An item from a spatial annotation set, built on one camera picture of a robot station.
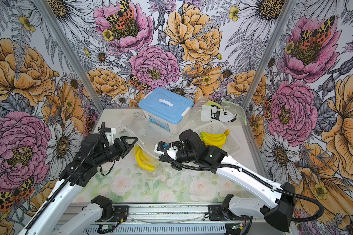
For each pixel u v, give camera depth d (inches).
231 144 37.0
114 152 23.8
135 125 45.1
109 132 25.5
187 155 22.0
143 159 34.1
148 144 22.3
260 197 16.6
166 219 29.1
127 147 24.1
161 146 21.0
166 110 38.1
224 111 41.4
